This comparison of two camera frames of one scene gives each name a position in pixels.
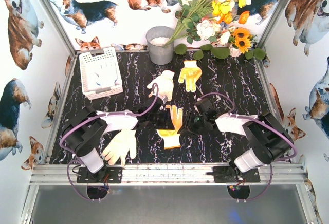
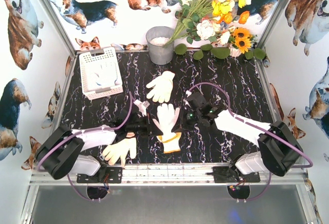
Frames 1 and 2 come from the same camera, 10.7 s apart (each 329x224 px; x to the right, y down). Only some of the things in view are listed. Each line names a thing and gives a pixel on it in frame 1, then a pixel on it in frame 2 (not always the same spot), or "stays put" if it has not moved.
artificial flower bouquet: (208, 6) stays put
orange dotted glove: (191, 73) -> (167, 117)
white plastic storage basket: (100, 74) stays put
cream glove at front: (119, 146) stays put
